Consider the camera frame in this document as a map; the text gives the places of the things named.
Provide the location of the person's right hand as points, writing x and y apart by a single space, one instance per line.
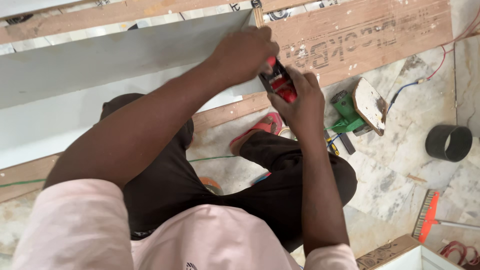
305 112

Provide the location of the person's left hand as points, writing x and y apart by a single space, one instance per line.
238 56

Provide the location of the person's left fingers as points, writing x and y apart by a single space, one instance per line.
270 47

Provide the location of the red and black hand plane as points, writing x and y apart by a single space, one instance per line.
281 84

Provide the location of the red sandal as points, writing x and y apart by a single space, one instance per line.
268 123

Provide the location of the yellowish tape roll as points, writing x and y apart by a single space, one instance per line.
285 130

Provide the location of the printed plywood sheet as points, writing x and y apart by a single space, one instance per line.
360 41

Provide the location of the person's foot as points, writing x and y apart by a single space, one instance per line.
243 140

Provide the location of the green trimmer with wooden base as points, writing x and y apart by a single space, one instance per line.
347 112

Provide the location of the yellow and black screwdriver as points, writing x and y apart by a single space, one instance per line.
332 146

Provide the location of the black flat bar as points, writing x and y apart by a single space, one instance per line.
347 143

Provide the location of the orange and grey tape roll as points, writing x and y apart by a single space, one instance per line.
210 184

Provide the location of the upright white laminate panel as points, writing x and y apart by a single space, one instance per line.
112 63

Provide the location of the person's black trousers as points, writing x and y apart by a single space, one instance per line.
187 187

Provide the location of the long wooden batten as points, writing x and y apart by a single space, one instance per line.
93 20

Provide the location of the flat white laminate board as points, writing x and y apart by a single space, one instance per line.
56 127

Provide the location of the white box with patterned edge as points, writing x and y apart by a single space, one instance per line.
390 255

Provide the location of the person's pink shirt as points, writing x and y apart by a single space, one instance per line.
93 232

